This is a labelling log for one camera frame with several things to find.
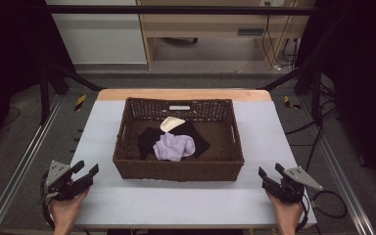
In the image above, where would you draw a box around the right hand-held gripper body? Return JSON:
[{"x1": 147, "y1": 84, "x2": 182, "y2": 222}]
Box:
[{"x1": 271, "y1": 165, "x2": 324, "y2": 205}]

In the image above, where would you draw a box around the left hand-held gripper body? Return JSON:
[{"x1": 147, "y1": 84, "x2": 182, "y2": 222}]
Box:
[{"x1": 45, "y1": 160, "x2": 90, "y2": 202}]

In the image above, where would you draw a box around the person's right hand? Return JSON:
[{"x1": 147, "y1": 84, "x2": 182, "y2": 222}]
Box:
[{"x1": 265, "y1": 190, "x2": 305, "y2": 229}]

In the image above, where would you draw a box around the person's left hand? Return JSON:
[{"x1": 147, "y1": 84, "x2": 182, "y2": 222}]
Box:
[{"x1": 50, "y1": 188, "x2": 91, "y2": 229}]

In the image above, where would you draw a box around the yellow black tape strip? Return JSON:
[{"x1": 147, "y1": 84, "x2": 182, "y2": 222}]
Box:
[
  {"x1": 73, "y1": 94, "x2": 88, "y2": 113},
  {"x1": 283, "y1": 95, "x2": 303, "y2": 111}
]

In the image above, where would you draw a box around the black cloth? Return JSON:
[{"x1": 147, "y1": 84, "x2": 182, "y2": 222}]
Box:
[
  {"x1": 172, "y1": 120, "x2": 212, "y2": 159},
  {"x1": 137, "y1": 126, "x2": 166, "y2": 161}
]

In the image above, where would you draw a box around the brown wicker basket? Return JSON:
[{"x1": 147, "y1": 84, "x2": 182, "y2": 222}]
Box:
[{"x1": 112, "y1": 96, "x2": 246, "y2": 183}]

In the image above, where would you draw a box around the light grey table mat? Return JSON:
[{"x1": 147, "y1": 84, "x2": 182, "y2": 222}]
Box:
[{"x1": 72, "y1": 99, "x2": 318, "y2": 229}]

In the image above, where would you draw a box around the lavender cloth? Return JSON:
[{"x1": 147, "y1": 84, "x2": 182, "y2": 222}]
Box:
[{"x1": 152, "y1": 132, "x2": 197, "y2": 163}]

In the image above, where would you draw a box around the cream cloth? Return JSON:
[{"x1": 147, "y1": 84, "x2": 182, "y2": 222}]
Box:
[{"x1": 159, "y1": 116, "x2": 187, "y2": 134}]

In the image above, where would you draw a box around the black curtain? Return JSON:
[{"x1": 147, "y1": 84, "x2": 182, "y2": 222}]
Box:
[
  {"x1": 296, "y1": 0, "x2": 376, "y2": 191},
  {"x1": 0, "y1": 0, "x2": 76, "y2": 159}
]

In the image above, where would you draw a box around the wooden table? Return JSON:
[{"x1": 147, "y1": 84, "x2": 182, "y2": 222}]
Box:
[{"x1": 96, "y1": 88, "x2": 273, "y2": 102}]

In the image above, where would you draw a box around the white cabinet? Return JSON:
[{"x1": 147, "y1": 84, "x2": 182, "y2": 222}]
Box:
[{"x1": 44, "y1": 0, "x2": 148, "y2": 66}]

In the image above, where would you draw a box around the right hand-held gripper cable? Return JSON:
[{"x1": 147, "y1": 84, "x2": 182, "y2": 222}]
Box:
[{"x1": 310, "y1": 189, "x2": 349, "y2": 219}]

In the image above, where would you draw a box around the hand-held gripper cable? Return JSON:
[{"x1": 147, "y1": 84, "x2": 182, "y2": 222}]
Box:
[
  {"x1": 39, "y1": 171, "x2": 59, "y2": 230},
  {"x1": 310, "y1": 189, "x2": 349, "y2": 219}
]

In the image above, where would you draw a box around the left hand-held gripper cable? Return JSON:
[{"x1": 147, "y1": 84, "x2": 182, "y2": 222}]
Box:
[{"x1": 39, "y1": 171, "x2": 59, "y2": 230}]

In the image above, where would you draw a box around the black floor cable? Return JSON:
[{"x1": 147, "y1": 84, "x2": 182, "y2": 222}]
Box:
[
  {"x1": 285, "y1": 107, "x2": 341, "y2": 172},
  {"x1": 2, "y1": 105, "x2": 22, "y2": 127}
]

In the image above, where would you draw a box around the aluminium rail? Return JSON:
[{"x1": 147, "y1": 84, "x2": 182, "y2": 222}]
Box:
[
  {"x1": 0, "y1": 93, "x2": 66, "y2": 235},
  {"x1": 297, "y1": 97, "x2": 376, "y2": 235}
]

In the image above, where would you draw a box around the black frame stand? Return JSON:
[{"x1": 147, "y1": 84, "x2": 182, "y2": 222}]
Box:
[
  {"x1": 257, "y1": 61, "x2": 325, "y2": 127},
  {"x1": 38, "y1": 61, "x2": 104, "y2": 126}
]

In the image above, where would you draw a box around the yellow hanging cable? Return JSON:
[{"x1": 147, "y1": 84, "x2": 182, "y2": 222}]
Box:
[{"x1": 266, "y1": 0, "x2": 299, "y2": 69}]

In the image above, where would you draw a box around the black hanging cable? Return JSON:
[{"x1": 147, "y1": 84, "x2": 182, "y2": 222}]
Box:
[{"x1": 261, "y1": 2, "x2": 276, "y2": 67}]

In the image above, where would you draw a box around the black horizontal frame bar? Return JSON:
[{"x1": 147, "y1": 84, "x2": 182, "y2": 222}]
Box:
[{"x1": 44, "y1": 4, "x2": 318, "y2": 16}]

